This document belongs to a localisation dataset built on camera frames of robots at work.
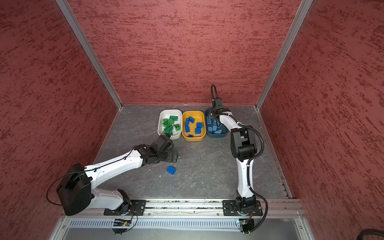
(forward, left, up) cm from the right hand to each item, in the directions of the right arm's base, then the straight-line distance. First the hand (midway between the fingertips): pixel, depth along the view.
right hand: (213, 115), depth 105 cm
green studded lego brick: (+3, +29, -5) cm, 30 cm away
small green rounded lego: (-7, +25, -3) cm, 27 cm away
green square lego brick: (-2, +33, -4) cm, 33 cm away
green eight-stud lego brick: (-8, +32, -5) cm, 33 cm away
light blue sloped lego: (-10, -4, -6) cm, 12 cm away
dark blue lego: (-4, +10, -7) cm, 13 cm away
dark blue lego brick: (-5, +19, -7) cm, 21 cm away
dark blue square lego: (-36, +28, -7) cm, 46 cm away
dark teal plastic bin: (-12, -7, -5) cm, 15 cm away
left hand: (-31, +28, 0) cm, 42 cm away
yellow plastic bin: (-3, +14, -7) cm, 16 cm away
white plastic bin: (+6, +35, -3) cm, 35 cm away
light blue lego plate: (0, +3, -6) cm, 7 cm away
